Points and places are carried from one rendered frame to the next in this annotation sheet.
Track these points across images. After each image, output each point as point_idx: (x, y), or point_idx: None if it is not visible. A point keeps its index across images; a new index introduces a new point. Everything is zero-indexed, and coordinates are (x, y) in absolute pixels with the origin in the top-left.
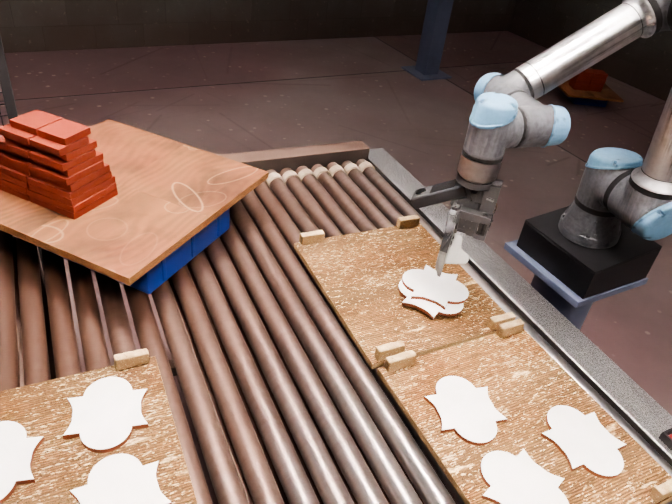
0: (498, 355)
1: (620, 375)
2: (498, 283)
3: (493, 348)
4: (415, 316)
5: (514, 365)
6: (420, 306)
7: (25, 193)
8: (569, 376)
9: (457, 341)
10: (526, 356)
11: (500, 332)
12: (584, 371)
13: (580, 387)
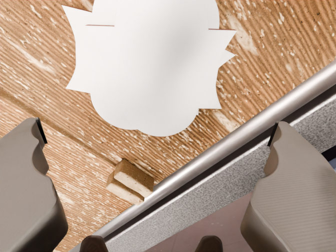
0: (74, 175)
1: (141, 246)
2: (256, 150)
3: (83, 169)
4: (67, 46)
5: (70, 191)
6: (77, 54)
7: None
8: (95, 229)
9: (61, 127)
10: (97, 199)
11: (108, 179)
12: (129, 228)
13: (87, 235)
